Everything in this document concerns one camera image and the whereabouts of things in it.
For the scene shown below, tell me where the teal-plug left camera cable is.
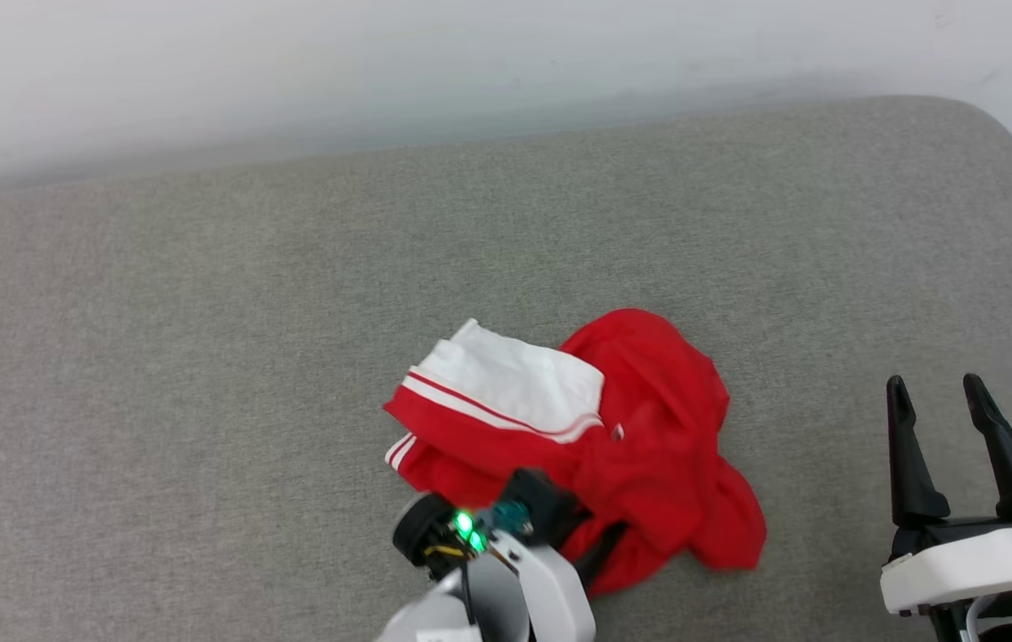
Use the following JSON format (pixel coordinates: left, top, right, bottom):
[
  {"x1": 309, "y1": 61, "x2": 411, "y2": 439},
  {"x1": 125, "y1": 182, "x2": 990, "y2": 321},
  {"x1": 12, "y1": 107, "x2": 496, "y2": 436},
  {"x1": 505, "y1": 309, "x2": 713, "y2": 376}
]
[{"x1": 470, "y1": 501, "x2": 531, "y2": 563}]

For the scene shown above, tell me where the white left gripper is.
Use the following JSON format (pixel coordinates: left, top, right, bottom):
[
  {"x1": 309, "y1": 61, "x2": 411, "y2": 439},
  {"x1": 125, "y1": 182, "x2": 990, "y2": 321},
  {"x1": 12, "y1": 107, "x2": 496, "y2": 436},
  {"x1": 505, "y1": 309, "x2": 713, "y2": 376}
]
[{"x1": 392, "y1": 493, "x2": 629, "y2": 642}]

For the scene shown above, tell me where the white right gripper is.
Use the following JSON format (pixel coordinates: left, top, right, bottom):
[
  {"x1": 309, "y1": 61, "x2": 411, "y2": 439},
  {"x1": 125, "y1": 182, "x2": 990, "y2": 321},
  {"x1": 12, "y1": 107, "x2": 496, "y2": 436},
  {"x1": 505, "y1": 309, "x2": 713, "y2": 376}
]
[{"x1": 880, "y1": 373, "x2": 1012, "y2": 618}]

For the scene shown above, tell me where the red and white garment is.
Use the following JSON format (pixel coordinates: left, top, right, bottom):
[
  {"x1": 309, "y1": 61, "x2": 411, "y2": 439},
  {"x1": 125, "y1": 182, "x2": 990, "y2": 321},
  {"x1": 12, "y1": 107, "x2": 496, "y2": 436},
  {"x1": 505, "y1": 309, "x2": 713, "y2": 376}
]
[{"x1": 383, "y1": 308, "x2": 768, "y2": 597}]

